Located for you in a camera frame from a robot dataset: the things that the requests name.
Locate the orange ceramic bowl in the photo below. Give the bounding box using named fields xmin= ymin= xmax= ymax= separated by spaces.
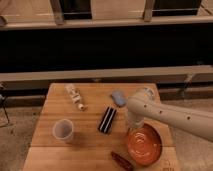
xmin=126 ymin=123 xmax=162 ymax=166

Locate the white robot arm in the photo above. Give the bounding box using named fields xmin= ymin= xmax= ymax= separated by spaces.
xmin=126 ymin=88 xmax=213 ymax=142

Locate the blue sponge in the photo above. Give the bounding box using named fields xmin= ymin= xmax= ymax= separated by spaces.
xmin=111 ymin=90 xmax=126 ymax=107

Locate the white tube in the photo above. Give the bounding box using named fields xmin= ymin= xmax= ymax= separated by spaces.
xmin=65 ymin=84 xmax=86 ymax=111

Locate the black striped box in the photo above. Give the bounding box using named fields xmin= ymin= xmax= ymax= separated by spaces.
xmin=98 ymin=107 xmax=117 ymax=134

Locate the clear plastic cup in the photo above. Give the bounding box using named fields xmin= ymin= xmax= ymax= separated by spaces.
xmin=52 ymin=119 xmax=74 ymax=143

